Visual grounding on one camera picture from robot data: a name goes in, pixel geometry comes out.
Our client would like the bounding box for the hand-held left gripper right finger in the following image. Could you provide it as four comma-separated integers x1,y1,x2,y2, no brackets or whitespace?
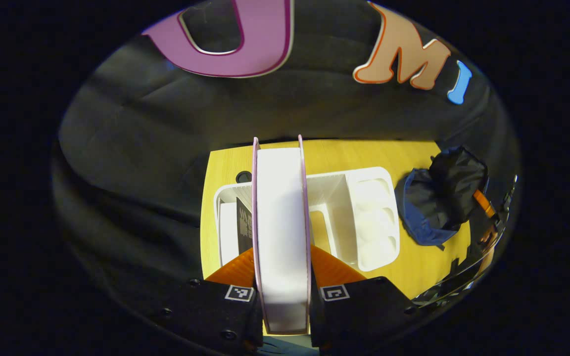
309,244,417,354

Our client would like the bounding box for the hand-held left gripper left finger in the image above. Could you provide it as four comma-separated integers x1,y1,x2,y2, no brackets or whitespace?
159,246,265,354

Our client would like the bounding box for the blue schoolbag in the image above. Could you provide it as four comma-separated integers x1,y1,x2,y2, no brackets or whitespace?
394,145,490,248

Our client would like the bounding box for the black cover book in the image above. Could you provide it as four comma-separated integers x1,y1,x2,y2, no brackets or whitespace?
218,196,255,267

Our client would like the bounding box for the white plastic bookshelf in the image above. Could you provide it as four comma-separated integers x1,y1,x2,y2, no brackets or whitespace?
213,166,401,272

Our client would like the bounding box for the pink cover book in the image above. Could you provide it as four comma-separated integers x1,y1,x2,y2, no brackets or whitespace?
251,134,313,336

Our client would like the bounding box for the black backdrop cloth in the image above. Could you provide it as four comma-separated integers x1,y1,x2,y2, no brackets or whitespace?
52,0,521,317

